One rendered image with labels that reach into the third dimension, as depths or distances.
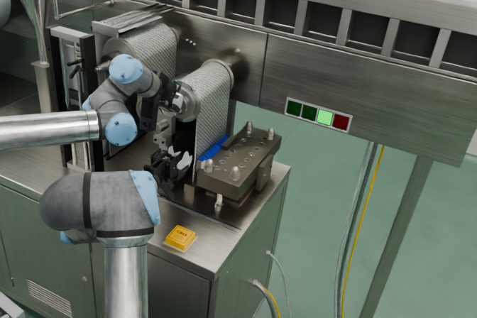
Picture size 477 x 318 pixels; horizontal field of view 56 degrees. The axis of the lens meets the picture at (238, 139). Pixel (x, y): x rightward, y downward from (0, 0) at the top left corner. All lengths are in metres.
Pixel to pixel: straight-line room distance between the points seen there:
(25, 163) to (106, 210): 0.99
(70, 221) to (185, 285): 0.69
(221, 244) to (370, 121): 0.67
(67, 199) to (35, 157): 0.99
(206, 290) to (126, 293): 0.59
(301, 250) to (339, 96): 1.39
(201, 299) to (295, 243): 1.37
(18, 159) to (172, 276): 0.77
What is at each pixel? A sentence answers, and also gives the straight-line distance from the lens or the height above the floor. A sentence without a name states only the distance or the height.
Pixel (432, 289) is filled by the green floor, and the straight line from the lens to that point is 2.89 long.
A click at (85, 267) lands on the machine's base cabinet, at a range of 1.85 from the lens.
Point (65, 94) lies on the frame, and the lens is 1.65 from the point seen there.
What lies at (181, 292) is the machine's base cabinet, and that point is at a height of 0.70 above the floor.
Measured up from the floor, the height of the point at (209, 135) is 1.09.
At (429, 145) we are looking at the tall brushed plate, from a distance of 1.64.
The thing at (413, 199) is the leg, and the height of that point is 0.86.
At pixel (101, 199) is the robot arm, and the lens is 0.92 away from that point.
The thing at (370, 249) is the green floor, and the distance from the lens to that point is 2.96.
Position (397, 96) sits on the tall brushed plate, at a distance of 1.59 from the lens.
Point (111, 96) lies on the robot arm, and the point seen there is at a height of 1.41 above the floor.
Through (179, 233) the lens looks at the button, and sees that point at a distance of 1.46.
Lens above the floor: 1.93
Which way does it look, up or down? 31 degrees down
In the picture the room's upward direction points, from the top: 6 degrees clockwise
